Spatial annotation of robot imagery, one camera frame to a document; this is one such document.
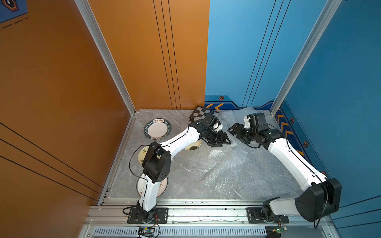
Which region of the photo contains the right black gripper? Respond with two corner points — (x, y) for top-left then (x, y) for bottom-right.
(227, 122), (259, 144)

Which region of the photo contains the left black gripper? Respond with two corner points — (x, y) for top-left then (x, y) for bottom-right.
(205, 129), (232, 147)

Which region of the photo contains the bubble wrap of green plate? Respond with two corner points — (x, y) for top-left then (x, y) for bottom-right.
(232, 107), (269, 123)

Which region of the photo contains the small white cream plate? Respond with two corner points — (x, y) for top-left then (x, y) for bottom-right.
(185, 139), (202, 151)

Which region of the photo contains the bubble wrap of yellow plate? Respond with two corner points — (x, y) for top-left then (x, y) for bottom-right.
(235, 140), (302, 201)

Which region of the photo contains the bubble white blue plate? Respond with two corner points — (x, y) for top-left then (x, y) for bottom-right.
(144, 118), (171, 140)

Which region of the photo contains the white orange sunburst plate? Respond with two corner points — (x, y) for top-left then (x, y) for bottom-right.
(137, 178), (168, 197)

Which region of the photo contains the cream dinner plate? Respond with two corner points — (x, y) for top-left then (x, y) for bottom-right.
(138, 146), (149, 165)

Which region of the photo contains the bubble pink plate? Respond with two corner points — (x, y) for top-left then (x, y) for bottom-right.
(185, 150), (249, 199)

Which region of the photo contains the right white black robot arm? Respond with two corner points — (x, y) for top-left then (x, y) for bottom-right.
(228, 113), (342, 222)

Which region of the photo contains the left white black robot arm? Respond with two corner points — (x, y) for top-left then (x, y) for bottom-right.
(137, 113), (231, 220)

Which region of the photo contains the black white checkerboard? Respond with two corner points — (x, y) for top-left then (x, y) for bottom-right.
(189, 106), (218, 122)

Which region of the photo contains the right green circuit board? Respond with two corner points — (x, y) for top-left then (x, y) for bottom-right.
(265, 226), (288, 238)

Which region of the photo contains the green circuit board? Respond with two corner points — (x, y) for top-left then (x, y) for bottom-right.
(137, 227), (155, 238)
(265, 226), (288, 238)

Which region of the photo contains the left green circuit board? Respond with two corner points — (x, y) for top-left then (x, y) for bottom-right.
(137, 227), (155, 238)

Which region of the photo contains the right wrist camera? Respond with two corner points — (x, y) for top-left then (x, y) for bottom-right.
(244, 115), (251, 129)

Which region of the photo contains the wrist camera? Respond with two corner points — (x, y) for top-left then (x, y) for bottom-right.
(213, 123), (223, 132)
(244, 115), (251, 129)

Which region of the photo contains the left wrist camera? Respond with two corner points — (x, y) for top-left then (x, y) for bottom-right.
(213, 123), (223, 132)

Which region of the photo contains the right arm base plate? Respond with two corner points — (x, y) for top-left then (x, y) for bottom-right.
(246, 207), (289, 225)

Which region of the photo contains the white vented cable duct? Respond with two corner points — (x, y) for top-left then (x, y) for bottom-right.
(90, 226), (267, 238)

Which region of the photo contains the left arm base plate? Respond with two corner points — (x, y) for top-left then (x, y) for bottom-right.
(127, 207), (169, 225)

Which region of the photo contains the left aluminium corner post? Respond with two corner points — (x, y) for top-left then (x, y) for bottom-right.
(74, 0), (136, 117)

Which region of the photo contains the aluminium corner post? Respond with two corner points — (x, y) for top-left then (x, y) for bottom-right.
(270, 0), (342, 116)
(74, 0), (136, 117)

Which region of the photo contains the aluminium front rail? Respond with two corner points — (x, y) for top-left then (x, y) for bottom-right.
(81, 200), (332, 228)

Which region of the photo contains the right aluminium corner post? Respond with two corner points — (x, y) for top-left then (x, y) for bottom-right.
(270, 0), (342, 116)

